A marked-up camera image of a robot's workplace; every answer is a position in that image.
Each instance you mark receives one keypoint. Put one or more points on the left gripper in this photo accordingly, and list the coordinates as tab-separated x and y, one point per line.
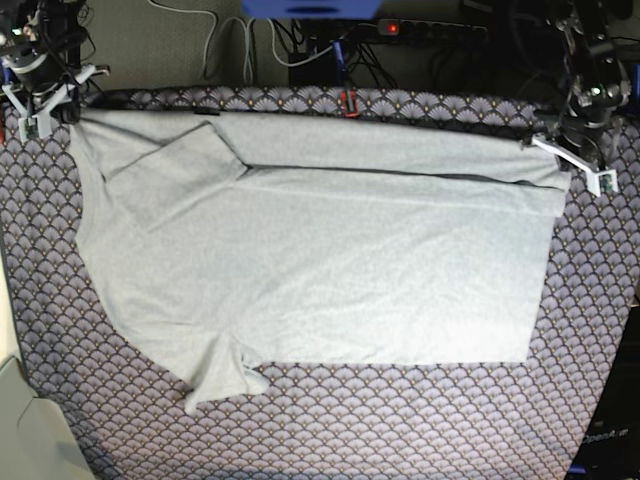
581	128

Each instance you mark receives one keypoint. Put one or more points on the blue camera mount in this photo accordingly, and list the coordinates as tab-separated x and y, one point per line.
311	9

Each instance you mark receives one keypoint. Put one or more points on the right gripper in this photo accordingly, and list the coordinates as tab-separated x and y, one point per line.
39	72

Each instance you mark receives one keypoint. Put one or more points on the light grey T-shirt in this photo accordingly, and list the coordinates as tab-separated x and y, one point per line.
218	243

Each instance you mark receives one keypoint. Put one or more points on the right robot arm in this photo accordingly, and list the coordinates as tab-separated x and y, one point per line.
54	25

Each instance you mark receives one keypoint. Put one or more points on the black power strip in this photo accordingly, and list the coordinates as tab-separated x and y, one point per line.
412	31

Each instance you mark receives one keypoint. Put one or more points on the red table clamp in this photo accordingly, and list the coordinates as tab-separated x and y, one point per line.
349	103

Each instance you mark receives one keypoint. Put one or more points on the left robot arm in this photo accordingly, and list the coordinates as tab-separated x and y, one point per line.
597	82

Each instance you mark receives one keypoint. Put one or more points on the beige chair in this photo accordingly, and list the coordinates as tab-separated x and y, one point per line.
36	440

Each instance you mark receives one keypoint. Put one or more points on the black box under table edge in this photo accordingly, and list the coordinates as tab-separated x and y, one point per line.
321	72

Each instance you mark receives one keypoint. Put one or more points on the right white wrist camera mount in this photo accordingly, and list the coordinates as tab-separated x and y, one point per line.
35	117

